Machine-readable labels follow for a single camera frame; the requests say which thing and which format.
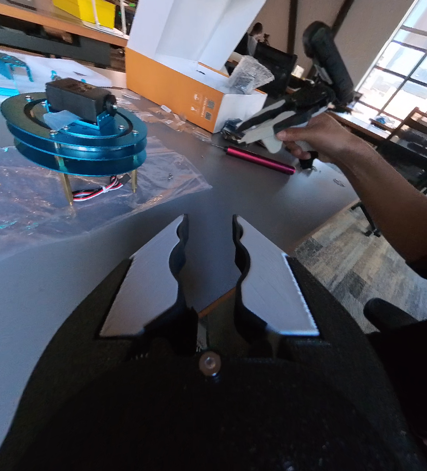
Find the bubble wrap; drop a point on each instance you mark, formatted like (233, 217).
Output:
(250, 73)

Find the black servo motor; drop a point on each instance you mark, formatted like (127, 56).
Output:
(73, 97)

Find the orange and white cardboard box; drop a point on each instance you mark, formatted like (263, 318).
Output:
(169, 84)

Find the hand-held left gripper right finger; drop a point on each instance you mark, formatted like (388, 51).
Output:
(272, 290)

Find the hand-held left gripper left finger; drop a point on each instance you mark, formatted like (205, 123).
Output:
(143, 287)

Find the small clear plastic piece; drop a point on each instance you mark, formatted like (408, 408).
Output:
(60, 119)

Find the person's right hand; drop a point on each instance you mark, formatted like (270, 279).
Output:
(327, 136)

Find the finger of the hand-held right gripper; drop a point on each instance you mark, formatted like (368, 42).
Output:
(265, 117)
(272, 130)

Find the large grid window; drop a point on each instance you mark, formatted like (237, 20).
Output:
(412, 62)

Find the dark grey desk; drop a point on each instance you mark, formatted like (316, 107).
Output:
(254, 198)

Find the white foam sheet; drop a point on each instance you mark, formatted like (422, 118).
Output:
(44, 62)

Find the person's right forearm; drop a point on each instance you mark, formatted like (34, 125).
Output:
(390, 195)

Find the clear plastic bag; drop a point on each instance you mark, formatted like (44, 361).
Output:
(33, 220)

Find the red electric screwdriver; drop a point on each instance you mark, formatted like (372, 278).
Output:
(261, 160)

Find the yellow bin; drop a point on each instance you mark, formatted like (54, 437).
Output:
(84, 11)

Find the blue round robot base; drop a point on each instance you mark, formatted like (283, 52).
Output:
(88, 154)

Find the pile of small screw bags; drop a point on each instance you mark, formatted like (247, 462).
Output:
(169, 121)

